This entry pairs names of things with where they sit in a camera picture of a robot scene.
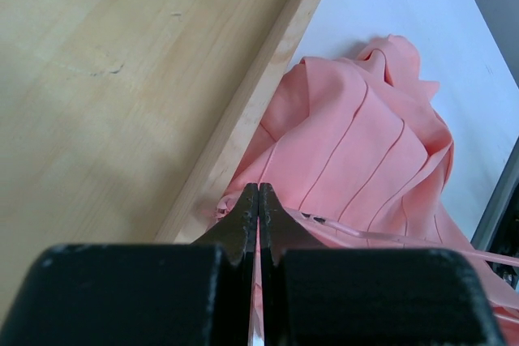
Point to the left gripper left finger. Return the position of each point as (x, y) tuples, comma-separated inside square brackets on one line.
[(231, 292)]

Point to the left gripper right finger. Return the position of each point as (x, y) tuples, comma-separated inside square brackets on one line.
[(281, 239)]

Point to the pink skirt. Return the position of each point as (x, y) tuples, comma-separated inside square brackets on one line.
[(356, 142)]

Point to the pink wire hanger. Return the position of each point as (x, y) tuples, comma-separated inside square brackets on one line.
[(404, 240)]

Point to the wooden clothes rack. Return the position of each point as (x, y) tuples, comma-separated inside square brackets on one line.
[(105, 108)]

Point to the aluminium mounting rail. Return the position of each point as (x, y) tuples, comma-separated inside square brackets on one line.
[(497, 231)]

